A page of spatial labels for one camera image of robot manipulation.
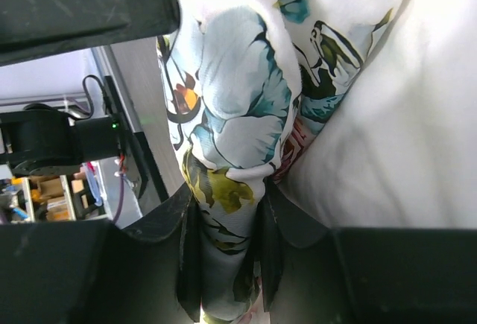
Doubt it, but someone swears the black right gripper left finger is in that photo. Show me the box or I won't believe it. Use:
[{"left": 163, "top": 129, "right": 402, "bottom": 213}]
[{"left": 1, "top": 185, "right": 200, "bottom": 323}]

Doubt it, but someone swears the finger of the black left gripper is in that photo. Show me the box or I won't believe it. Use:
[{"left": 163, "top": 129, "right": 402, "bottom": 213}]
[{"left": 1, "top": 0, "right": 180, "bottom": 66}]

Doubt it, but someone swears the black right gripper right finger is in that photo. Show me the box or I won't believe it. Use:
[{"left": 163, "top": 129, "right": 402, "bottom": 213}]
[{"left": 259, "top": 181, "right": 476, "bottom": 323}]

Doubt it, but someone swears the white t shirt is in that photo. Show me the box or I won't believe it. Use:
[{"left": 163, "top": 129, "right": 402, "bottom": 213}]
[{"left": 157, "top": 0, "right": 476, "bottom": 323}]

